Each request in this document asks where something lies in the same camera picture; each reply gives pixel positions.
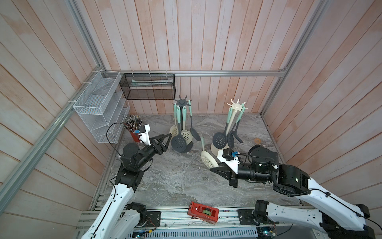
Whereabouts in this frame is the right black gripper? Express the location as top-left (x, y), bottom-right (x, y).
top-left (210, 162), bottom-right (273, 190)

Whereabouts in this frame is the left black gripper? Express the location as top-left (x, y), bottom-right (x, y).
top-left (135, 133), bottom-right (172, 169)

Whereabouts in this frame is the grey solid spoon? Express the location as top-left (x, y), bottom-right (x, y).
top-left (171, 104), bottom-right (187, 152)

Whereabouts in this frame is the cream skimmer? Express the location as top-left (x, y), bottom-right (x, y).
top-left (170, 103), bottom-right (178, 137)
top-left (201, 137), bottom-right (218, 168)
top-left (181, 106), bottom-right (193, 145)

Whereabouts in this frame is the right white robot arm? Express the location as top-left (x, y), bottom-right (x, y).
top-left (210, 145), bottom-right (375, 239)

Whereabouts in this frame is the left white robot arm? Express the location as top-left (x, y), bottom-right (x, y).
top-left (82, 133), bottom-right (172, 239)

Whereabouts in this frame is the dark grey utensil rack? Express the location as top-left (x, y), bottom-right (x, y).
top-left (172, 95), bottom-right (194, 153)

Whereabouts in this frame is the cream utensil rack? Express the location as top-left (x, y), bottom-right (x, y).
top-left (211, 99), bottom-right (246, 156)

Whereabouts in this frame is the red pencil cup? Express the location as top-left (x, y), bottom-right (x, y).
top-left (122, 115), bottom-right (142, 142)

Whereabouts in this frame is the red tape dispenser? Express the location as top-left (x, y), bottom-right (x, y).
top-left (187, 201), bottom-right (219, 224)

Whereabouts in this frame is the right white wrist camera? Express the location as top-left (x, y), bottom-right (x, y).
top-left (217, 148), bottom-right (240, 174)

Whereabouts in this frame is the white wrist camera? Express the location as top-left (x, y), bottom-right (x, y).
top-left (217, 148), bottom-right (240, 174)
top-left (134, 124), bottom-right (151, 146)

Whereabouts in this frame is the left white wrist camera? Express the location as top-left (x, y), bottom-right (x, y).
top-left (134, 124), bottom-right (151, 146)

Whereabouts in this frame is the black mesh wall basket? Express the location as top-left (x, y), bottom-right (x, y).
top-left (119, 73), bottom-right (176, 100)

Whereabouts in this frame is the white wire mesh shelf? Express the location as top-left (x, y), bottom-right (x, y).
top-left (74, 70), bottom-right (130, 144)

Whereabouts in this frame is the aluminium frame rail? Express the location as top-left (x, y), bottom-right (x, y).
top-left (105, 70), bottom-right (286, 77)

